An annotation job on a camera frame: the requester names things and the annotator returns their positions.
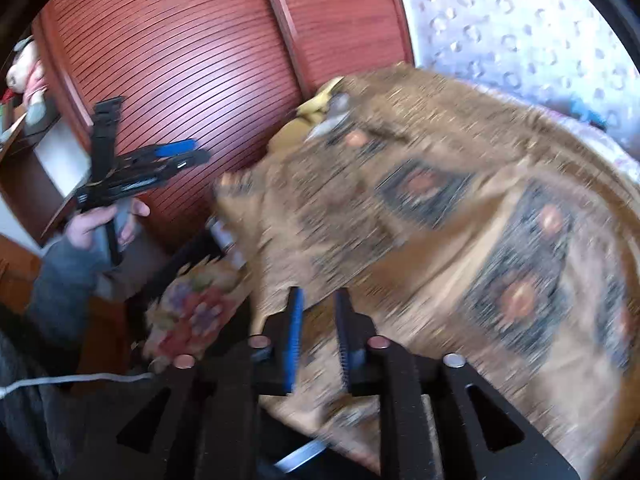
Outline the pink plush toy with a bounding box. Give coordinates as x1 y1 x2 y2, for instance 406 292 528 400
5 37 49 126

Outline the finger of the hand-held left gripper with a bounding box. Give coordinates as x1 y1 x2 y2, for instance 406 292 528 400
120 150 212 185
117 139 200 167

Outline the person's left hand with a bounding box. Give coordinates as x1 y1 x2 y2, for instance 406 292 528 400
66 199 150 252

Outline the teal folded cloth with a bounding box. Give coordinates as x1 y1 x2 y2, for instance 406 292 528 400
570 100 608 128

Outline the yellow plush toy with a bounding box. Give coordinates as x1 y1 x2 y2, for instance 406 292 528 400
294 77 347 127

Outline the person's left forearm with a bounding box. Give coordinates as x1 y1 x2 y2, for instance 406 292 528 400
25 234 110 346

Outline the red floral cloth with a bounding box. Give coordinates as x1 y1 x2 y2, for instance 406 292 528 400
142 255 251 373

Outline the brown patterned cloth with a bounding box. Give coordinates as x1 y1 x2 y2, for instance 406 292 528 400
215 62 640 466

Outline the white ring-patterned curtain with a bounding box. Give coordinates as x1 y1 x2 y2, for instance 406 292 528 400
390 0 640 131

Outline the brown wooden shelf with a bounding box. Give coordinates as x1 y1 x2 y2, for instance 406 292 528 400
0 102 93 246

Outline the person's grey clothing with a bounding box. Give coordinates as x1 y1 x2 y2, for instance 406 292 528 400
0 305 101 480

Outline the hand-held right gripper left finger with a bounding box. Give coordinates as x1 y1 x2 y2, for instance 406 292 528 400
60 287 306 480

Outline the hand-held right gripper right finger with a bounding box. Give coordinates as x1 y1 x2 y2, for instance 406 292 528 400
335 289 581 480

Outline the red-brown ribbed wooden headboard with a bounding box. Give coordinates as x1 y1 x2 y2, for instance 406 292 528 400
32 0 416 251

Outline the white cable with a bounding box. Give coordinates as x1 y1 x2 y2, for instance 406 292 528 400
0 371 156 401

